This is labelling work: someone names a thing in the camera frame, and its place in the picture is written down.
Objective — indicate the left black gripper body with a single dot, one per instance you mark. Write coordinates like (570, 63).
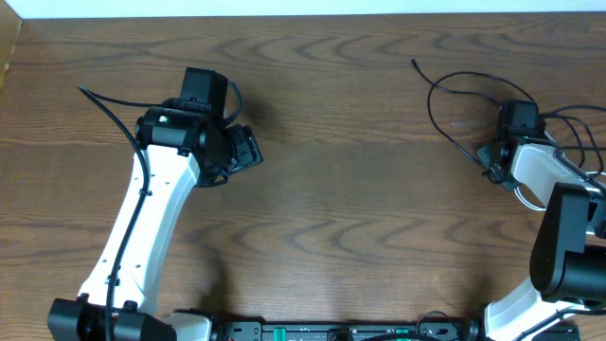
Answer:
(245, 148)

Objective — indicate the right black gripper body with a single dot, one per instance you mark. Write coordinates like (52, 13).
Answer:
(484, 153)

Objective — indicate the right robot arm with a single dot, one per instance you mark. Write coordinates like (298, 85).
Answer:
(566, 274)

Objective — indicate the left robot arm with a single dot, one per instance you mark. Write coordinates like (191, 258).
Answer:
(180, 144)

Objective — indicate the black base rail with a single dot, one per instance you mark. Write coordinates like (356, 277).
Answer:
(256, 331)

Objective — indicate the cardboard box wall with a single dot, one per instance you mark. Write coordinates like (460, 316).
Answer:
(11, 24)

